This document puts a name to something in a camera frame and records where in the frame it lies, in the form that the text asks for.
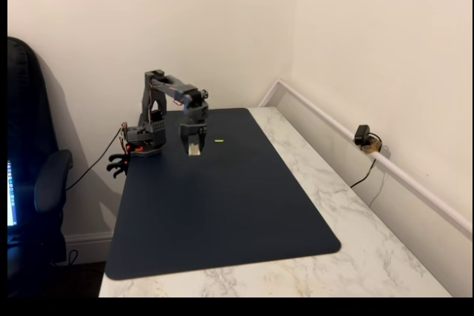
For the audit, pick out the white plastic printed part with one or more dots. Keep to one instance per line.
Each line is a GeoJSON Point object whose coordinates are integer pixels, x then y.
{"type": "Point", "coordinates": [194, 149]}

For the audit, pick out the black table clamp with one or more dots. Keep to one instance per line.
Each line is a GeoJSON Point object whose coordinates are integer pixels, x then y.
{"type": "Point", "coordinates": [117, 166]}

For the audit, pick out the laptop with lit screen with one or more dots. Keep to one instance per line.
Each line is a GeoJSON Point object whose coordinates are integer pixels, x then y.
{"type": "Point", "coordinates": [12, 194]}

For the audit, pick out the dark blue desk mat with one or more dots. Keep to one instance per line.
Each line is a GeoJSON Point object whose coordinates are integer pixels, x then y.
{"type": "Point", "coordinates": [222, 201]}

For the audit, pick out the grey SO-100 robot arm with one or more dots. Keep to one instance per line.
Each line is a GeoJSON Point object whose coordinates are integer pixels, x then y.
{"type": "Point", "coordinates": [147, 86]}

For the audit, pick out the black webcam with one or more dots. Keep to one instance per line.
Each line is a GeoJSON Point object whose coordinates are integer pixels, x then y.
{"type": "Point", "coordinates": [361, 134]}

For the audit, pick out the brown webcam mount block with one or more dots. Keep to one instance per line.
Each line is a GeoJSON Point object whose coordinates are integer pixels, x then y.
{"type": "Point", "coordinates": [371, 147]}

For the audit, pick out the white wall rail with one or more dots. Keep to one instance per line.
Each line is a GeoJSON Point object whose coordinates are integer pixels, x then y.
{"type": "Point", "coordinates": [407, 179]}

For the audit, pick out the white baseboard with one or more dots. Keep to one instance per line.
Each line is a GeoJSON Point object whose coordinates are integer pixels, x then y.
{"type": "Point", "coordinates": [89, 238]}

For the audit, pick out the black office chair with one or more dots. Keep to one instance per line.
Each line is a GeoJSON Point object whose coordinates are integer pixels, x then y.
{"type": "Point", "coordinates": [29, 127]}

